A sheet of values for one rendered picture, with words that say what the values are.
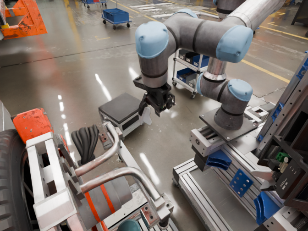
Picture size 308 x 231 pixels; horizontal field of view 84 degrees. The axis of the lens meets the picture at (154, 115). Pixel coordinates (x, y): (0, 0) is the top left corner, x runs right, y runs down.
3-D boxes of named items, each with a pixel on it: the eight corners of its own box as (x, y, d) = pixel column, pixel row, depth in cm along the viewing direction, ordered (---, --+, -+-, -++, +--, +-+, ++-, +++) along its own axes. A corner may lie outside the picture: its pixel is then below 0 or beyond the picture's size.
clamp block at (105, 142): (100, 142, 73) (97, 134, 70) (119, 134, 77) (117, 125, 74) (104, 150, 70) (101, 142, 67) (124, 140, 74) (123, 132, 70)
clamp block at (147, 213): (140, 214, 52) (139, 208, 49) (163, 197, 56) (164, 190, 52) (149, 230, 49) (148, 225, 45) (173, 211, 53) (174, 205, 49)
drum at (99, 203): (69, 206, 65) (55, 189, 56) (120, 177, 74) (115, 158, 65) (79, 243, 57) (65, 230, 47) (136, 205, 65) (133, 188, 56)
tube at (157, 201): (75, 191, 50) (63, 172, 43) (134, 159, 58) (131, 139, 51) (96, 255, 39) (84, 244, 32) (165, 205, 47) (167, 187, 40)
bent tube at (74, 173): (61, 146, 62) (49, 125, 55) (110, 125, 70) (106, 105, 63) (74, 185, 51) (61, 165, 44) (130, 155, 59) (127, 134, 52)
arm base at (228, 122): (227, 108, 103) (232, 95, 97) (248, 124, 93) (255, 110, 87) (208, 116, 98) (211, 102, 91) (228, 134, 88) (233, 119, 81)
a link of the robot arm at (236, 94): (240, 117, 83) (250, 94, 74) (214, 106, 89) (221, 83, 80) (248, 106, 89) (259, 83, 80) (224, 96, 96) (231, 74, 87)
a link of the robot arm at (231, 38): (292, 7, 61) (231, 79, 39) (259, 3, 66) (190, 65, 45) (310, -36, 52) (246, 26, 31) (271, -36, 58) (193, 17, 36)
